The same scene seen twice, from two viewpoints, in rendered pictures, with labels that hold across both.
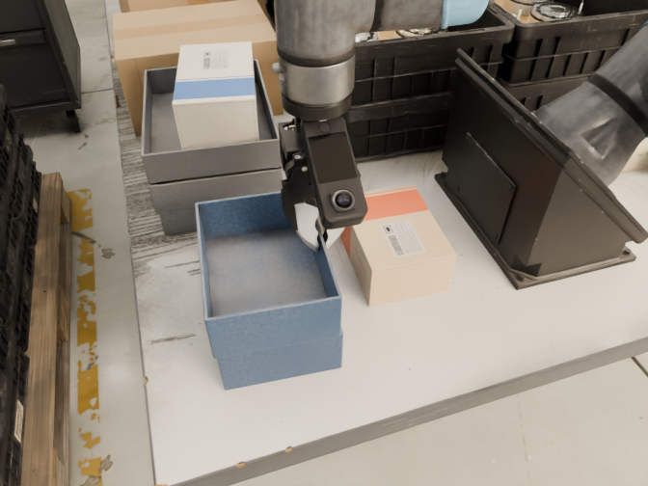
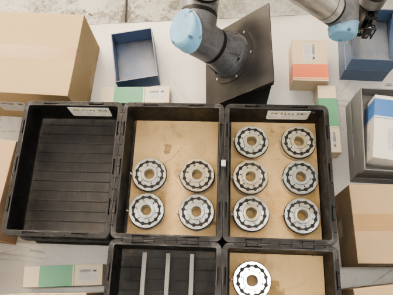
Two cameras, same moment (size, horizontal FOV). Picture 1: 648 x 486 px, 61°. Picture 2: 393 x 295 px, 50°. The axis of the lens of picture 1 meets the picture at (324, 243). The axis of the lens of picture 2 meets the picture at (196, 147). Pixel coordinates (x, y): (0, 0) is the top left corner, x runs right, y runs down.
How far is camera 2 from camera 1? 1.61 m
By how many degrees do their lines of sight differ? 64
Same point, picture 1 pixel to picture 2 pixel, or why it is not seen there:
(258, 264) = (369, 52)
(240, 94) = (382, 100)
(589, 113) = (234, 36)
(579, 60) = (176, 116)
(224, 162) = (385, 92)
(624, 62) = (217, 34)
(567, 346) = not seen: hidden behind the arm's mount
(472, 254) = not seen: hidden behind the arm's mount
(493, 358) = (285, 23)
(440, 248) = (296, 44)
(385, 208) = (311, 68)
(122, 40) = not seen: outside the picture
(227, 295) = (382, 42)
